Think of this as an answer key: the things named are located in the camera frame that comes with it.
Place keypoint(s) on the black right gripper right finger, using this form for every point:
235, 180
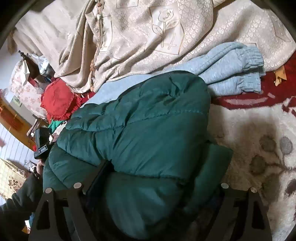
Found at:
238, 215

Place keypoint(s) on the dark green puffer jacket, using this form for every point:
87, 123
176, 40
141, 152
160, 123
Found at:
165, 164

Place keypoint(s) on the dark left sleeve forearm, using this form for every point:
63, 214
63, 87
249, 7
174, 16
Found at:
20, 207

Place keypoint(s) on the person's left hand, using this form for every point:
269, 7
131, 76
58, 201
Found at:
40, 167

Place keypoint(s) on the beige patterned bedspread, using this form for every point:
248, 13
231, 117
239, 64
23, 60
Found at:
88, 43

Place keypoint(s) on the white floral plush blanket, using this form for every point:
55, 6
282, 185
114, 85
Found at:
260, 129

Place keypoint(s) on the red frilled pillow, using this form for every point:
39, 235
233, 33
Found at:
59, 101

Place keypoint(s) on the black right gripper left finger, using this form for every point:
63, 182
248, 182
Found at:
78, 202

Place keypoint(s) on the light blue fleece garment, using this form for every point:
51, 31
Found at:
228, 69

